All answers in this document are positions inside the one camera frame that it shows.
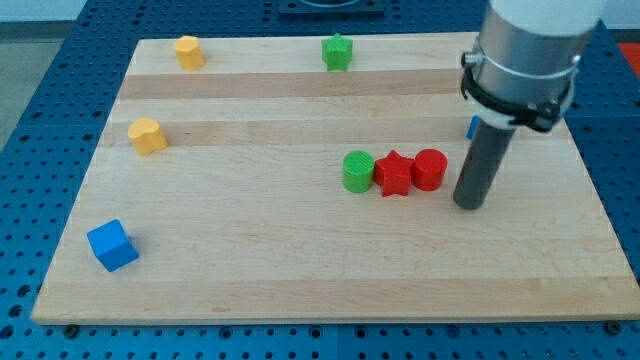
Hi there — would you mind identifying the red star block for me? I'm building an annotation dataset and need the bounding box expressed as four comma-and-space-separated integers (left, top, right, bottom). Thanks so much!
373, 150, 414, 197

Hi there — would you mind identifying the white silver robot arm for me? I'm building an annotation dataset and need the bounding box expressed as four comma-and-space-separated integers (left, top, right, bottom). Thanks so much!
461, 0, 606, 132

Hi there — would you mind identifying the green star block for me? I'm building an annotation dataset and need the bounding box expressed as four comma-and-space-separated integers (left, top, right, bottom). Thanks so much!
321, 33, 353, 72

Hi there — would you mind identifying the wooden board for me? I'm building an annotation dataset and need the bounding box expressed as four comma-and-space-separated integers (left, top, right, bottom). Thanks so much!
32, 32, 639, 325

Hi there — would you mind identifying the green cylinder block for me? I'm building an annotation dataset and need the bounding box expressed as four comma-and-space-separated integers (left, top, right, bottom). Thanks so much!
342, 150, 375, 193

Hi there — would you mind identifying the red cylinder block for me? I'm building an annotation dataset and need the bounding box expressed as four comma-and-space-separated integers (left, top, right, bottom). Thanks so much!
411, 149, 448, 191

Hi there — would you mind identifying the blue block behind rod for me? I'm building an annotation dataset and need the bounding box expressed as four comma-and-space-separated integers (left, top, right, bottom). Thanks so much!
466, 115, 481, 140

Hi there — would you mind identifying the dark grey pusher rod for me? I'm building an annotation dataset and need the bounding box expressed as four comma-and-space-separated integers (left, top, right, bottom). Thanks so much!
453, 120, 515, 210

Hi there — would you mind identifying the yellow heart block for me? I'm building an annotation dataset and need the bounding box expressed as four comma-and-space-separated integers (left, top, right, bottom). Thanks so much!
127, 118, 168, 156

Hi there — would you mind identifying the yellow hexagon block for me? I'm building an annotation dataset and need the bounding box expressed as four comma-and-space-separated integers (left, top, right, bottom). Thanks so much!
174, 35, 205, 70

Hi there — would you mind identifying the blue cube block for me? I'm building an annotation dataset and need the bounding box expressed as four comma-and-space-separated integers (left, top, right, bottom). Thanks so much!
87, 219, 139, 272

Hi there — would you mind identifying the red object at edge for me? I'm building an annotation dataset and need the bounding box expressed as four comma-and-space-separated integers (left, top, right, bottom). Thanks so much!
618, 42, 640, 77

